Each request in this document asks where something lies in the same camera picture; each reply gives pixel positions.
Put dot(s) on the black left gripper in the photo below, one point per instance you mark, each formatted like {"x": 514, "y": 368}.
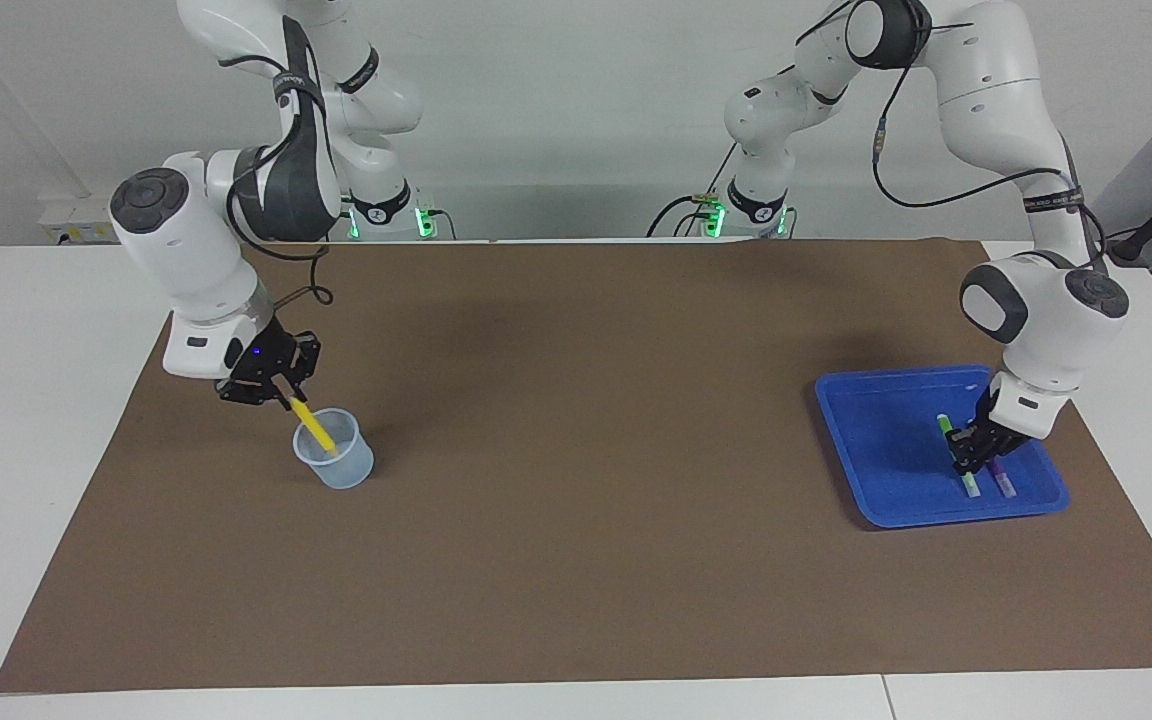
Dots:
{"x": 998, "y": 440}

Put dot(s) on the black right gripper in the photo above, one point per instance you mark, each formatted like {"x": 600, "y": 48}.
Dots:
{"x": 268, "y": 358}

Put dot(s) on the green pen white caps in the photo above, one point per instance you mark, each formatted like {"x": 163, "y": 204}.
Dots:
{"x": 971, "y": 486}

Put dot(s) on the purple pen white caps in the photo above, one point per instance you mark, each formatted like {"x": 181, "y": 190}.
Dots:
{"x": 1006, "y": 487}

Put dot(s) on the yellow pen white caps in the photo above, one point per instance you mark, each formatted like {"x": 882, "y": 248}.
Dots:
{"x": 314, "y": 428}

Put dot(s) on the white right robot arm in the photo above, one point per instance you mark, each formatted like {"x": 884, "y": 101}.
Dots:
{"x": 186, "y": 260}

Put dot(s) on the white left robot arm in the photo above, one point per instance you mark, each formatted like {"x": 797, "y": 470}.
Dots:
{"x": 1036, "y": 330}

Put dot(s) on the blue plastic tray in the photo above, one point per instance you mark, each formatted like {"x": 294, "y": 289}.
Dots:
{"x": 886, "y": 450}

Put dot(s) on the clear plastic cup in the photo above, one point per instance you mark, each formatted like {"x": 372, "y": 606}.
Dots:
{"x": 351, "y": 472}

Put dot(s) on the brown table mat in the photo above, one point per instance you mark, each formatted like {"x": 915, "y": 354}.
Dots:
{"x": 586, "y": 500}

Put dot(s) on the white wall socket boxes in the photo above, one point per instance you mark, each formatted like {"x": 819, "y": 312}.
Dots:
{"x": 76, "y": 218}

